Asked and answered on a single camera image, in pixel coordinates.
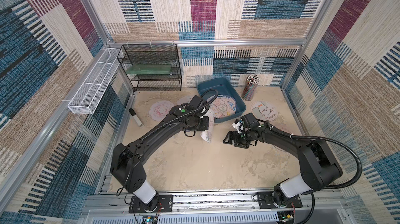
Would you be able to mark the black wire shelf rack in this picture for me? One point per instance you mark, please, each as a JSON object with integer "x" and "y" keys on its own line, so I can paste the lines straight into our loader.
{"x": 134, "y": 54}

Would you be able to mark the teal plastic storage box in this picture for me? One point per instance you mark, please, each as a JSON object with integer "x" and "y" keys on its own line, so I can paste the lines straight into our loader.
{"x": 224, "y": 87}

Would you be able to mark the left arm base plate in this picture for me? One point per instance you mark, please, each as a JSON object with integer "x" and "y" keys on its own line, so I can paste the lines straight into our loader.
{"x": 159, "y": 204}

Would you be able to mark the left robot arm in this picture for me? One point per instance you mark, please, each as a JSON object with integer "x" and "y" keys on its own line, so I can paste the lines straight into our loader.
{"x": 127, "y": 163}

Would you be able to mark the pink kitty coaster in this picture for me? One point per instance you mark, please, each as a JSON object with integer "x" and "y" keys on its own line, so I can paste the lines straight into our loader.
{"x": 160, "y": 110}

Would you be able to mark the white wire mesh basket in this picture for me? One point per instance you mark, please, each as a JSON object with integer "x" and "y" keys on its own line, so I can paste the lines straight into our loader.
{"x": 90, "y": 93}

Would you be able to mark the pink blossom coaster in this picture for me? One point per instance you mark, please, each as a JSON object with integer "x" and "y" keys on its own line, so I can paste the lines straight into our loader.
{"x": 206, "y": 135}

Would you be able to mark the white marker black cap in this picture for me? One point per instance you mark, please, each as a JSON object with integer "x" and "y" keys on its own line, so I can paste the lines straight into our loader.
{"x": 135, "y": 117}

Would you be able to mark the cream cartoon coaster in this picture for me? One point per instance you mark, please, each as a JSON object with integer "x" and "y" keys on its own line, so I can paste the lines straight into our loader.
{"x": 223, "y": 106}

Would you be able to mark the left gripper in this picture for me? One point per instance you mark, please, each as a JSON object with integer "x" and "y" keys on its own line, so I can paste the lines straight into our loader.
{"x": 206, "y": 122}

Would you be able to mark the white butterfly coaster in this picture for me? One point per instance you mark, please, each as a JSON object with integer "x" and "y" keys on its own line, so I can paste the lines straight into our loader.
{"x": 185, "y": 100}

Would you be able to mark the white dog coaster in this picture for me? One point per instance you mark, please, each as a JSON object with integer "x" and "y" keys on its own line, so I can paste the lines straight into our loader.
{"x": 264, "y": 111}

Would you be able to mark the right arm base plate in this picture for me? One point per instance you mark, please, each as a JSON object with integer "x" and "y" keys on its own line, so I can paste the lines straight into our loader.
{"x": 266, "y": 200}

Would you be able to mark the cup of colored pencils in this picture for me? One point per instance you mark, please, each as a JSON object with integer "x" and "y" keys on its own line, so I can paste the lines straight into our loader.
{"x": 251, "y": 83}

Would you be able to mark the green board on shelf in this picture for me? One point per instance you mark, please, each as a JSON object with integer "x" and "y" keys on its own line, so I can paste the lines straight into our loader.
{"x": 146, "y": 69}

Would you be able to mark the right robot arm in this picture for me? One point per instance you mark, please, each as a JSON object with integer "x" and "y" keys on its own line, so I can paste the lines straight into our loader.
{"x": 318, "y": 165}

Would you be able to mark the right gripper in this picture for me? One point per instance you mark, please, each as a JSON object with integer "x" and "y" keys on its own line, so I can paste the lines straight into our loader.
{"x": 236, "y": 137}

